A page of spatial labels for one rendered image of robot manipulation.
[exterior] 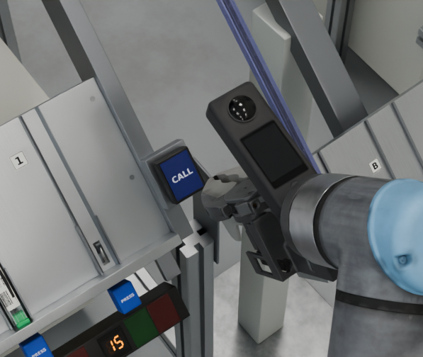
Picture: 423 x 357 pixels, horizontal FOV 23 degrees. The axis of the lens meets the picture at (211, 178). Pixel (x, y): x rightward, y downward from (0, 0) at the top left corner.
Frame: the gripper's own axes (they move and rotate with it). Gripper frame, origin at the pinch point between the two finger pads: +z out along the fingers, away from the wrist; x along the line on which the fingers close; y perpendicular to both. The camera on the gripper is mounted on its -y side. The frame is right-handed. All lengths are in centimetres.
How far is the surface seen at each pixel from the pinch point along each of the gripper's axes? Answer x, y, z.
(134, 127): -1.0, -6.2, 12.0
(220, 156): 38, 24, 97
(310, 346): 26, 54, 66
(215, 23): 60, 3, 118
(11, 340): -23.3, 6.1, 11.0
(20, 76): -1.3, -13.5, 46.3
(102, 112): -3.0, -9.1, 13.2
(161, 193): -2.2, 1.1, 10.3
